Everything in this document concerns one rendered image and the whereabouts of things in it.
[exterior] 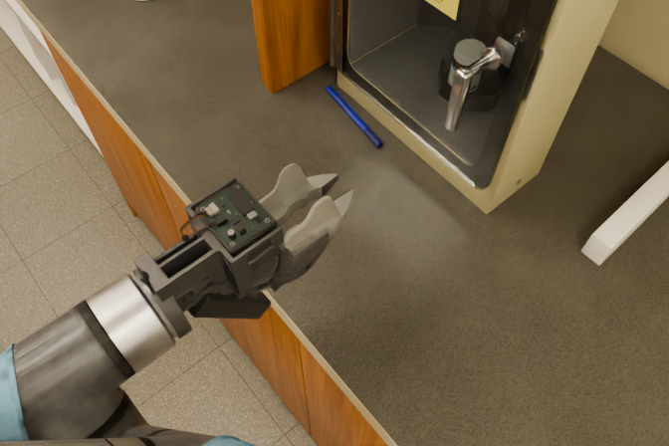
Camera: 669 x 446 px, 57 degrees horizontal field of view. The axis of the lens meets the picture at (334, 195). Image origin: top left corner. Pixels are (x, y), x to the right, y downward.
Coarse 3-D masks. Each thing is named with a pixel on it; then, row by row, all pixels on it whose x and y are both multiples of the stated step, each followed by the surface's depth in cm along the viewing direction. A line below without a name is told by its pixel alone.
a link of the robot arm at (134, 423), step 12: (120, 408) 49; (132, 408) 51; (108, 420) 48; (120, 420) 49; (132, 420) 50; (144, 420) 52; (96, 432) 47; (108, 432) 48; (120, 432) 48; (132, 432) 48; (144, 432) 47
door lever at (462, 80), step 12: (492, 48) 64; (480, 60) 64; (492, 60) 64; (456, 72) 63; (468, 72) 62; (456, 84) 63; (468, 84) 63; (456, 96) 65; (456, 108) 66; (456, 120) 68
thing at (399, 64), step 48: (384, 0) 74; (480, 0) 62; (528, 0) 57; (384, 48) 80; (432, 48) 72; (480, 48) 65; (528, 48) 60; (384, 96) 86; (432, 96) 77; (480, 96) 70; (432, 144) 83; (480, 144) 75
